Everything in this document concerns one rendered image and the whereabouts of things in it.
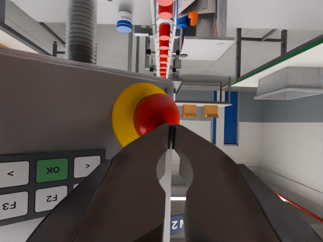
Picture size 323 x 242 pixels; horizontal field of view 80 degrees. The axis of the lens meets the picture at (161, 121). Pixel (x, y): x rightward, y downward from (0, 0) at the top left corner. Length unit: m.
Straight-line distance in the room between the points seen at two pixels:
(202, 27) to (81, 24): 0.34
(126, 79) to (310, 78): 2.06
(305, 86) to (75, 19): 2.01
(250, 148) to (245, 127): 0.89
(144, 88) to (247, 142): 8.38
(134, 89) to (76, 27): 0.12
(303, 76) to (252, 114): 6.53
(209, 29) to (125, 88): 0.41
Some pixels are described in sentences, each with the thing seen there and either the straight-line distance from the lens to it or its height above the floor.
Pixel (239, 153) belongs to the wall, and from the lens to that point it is 8.44.
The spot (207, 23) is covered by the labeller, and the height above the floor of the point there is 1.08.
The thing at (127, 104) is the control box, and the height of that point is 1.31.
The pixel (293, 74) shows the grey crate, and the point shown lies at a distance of 2.09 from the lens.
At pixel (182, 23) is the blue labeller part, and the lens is 0.58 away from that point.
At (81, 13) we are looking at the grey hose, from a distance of 0.26.
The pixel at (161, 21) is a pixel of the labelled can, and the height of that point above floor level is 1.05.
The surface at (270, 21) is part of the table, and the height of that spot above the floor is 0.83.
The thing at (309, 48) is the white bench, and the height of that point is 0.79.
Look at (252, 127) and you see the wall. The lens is 8.58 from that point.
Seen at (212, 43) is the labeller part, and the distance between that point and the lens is 0.49.
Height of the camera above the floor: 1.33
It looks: 1 degrees down
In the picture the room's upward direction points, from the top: 178 degrees counter-clockwise
